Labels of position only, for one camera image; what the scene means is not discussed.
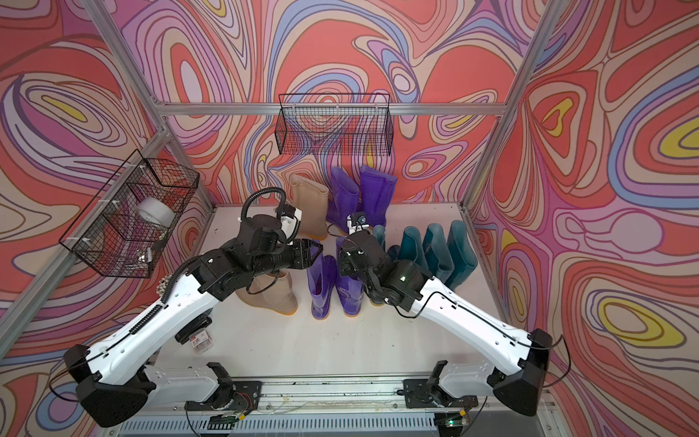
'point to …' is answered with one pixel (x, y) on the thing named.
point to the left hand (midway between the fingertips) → (322, 249)
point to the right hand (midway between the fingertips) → (347, 255)
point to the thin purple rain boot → (343, 198)
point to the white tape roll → (157, 210)
